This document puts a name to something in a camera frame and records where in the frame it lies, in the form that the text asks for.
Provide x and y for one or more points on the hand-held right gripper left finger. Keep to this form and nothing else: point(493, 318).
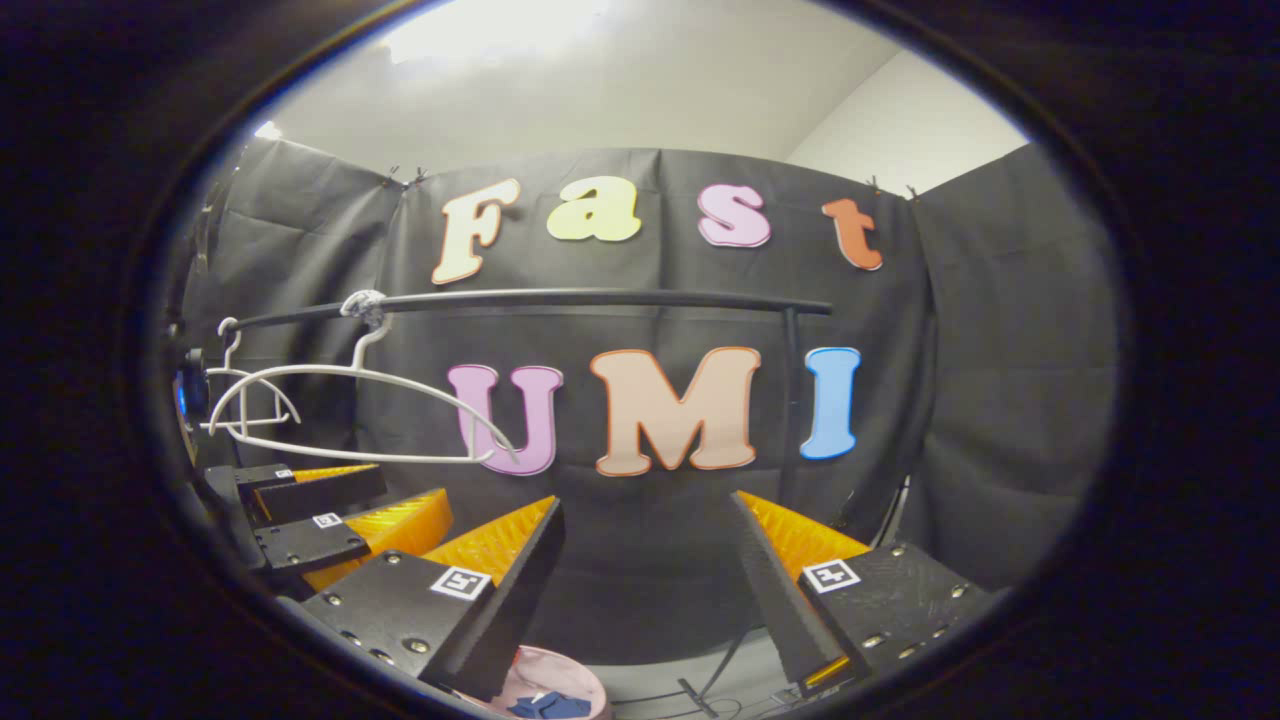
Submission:
point(510, 610)

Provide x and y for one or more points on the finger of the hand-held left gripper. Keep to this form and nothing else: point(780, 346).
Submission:
point(310, 540)
point(320, 495)

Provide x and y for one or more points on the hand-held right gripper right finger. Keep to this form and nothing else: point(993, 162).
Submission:
point(775, 600)

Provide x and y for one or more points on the pink laundry hamper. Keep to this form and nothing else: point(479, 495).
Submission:
point(570, 675)

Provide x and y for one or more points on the blue shirt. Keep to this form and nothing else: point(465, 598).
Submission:
point(550, 706)

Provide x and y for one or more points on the plain white hanger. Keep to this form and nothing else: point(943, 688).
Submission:
point(231, 358)

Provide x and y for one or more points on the white hanger with taped hook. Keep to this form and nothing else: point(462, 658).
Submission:
point(366, 350)

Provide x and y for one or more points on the black clothes rack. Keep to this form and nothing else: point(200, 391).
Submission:
point(600, 298)

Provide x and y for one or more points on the black backdrop cloth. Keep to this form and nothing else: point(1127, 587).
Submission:
point(1000, 350)

